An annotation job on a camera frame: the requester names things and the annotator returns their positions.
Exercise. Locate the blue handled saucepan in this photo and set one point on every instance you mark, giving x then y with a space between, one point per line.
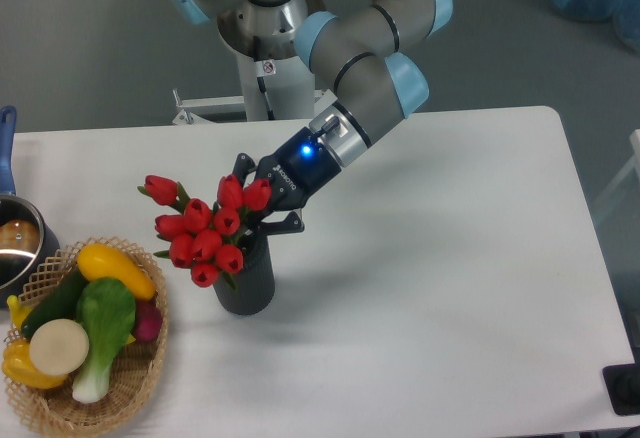
26 239

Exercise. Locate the green bok choy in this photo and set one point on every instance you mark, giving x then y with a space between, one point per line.
106 311

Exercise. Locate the green cucumber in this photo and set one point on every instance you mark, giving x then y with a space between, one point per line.
60 303

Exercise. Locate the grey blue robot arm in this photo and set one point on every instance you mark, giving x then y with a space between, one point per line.
349 78

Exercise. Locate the woven wicker basket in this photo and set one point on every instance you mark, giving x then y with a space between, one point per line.
134 374

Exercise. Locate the yellow bell pepper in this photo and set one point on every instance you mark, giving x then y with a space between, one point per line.
18 366

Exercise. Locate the purple red radish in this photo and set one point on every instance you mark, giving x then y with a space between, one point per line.
148 322

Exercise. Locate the dark grey ribbed vase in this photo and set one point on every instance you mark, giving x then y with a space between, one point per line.
255 283

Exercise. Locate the red tulip bouquet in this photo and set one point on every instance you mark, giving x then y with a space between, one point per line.
212 241

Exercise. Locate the black device at table edge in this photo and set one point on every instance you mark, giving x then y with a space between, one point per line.
622 383

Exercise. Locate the yellow squash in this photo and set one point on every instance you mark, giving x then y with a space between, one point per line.
96 261

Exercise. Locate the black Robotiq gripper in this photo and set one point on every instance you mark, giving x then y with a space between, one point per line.
295 171

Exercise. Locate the white frame at right edge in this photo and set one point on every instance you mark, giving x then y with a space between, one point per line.
620 186

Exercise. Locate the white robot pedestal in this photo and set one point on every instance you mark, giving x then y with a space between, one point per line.
272 89

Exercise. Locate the yellow banana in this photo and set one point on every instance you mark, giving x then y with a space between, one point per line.
18 311

